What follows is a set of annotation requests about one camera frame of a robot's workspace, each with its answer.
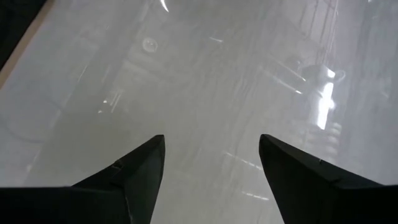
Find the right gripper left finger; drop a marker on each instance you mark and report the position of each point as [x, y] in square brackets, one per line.
[93, 202]

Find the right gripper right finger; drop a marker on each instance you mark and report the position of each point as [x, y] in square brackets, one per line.
[326, 196]

